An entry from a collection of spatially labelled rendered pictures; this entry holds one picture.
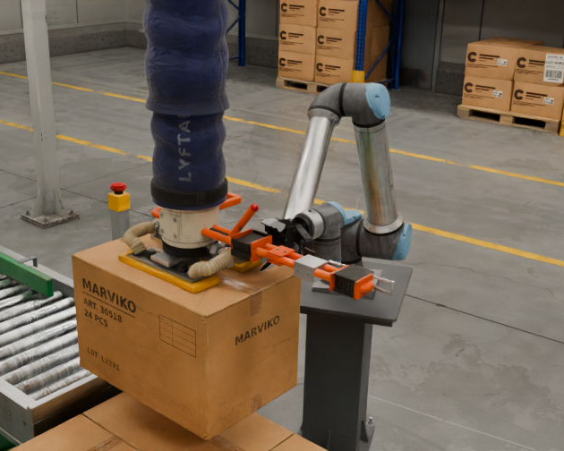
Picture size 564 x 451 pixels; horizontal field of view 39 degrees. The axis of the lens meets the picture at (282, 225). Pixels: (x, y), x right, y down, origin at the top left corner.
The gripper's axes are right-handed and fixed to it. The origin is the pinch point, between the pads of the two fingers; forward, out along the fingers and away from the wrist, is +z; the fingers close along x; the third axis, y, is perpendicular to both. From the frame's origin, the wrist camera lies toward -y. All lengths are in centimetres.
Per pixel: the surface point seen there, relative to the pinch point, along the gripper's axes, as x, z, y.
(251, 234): 1.5, -2.2, 6.5
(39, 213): -119, -151, 353
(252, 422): -70, -12, 14
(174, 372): -36.1, 21.6, 13.9
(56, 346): -71, 1, 104
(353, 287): -0.2, 3.3, -33.2
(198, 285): -11.4, 12.9, 12.6
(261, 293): -14.4, -0.3, 0.3
